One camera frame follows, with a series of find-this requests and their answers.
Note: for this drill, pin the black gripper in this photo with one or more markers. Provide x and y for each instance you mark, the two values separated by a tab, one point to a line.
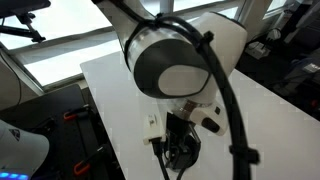
180	133

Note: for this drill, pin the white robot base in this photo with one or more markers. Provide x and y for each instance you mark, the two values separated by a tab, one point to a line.
20	150

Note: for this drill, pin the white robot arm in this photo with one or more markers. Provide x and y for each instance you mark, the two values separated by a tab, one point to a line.
173	56

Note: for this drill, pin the dark robot cart top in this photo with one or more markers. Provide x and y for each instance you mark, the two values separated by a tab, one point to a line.
56	100

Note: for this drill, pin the blue grey chair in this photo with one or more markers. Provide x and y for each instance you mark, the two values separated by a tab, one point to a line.
301	71

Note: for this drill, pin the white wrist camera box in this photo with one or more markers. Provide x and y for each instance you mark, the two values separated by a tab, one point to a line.
153	128

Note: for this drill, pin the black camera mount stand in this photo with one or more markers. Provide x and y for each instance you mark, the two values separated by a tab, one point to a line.
23	13

